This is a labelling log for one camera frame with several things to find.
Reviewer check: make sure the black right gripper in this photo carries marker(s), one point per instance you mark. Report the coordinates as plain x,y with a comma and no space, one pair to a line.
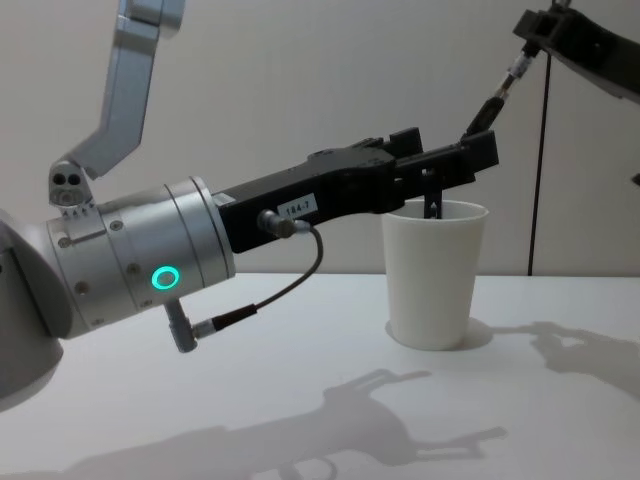
605,55

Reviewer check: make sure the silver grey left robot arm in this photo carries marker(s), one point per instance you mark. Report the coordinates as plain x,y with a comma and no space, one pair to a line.
140,250

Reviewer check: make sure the white table cloth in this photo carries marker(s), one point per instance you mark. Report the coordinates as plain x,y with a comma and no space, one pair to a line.
280,370

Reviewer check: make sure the white plastic cup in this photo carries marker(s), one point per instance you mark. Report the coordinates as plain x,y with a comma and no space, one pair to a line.
432,280

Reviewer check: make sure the thin dark vertical post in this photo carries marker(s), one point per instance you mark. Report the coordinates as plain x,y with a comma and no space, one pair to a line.
539,175

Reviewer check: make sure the white curtain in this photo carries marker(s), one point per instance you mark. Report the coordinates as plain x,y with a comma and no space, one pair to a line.
300,75

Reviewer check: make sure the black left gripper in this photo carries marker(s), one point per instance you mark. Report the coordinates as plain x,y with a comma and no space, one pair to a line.
325,190

